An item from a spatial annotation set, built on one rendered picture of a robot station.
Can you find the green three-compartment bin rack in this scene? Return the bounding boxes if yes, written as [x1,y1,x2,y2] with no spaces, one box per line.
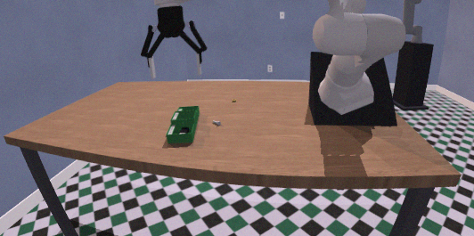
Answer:
[167,106,200,143]

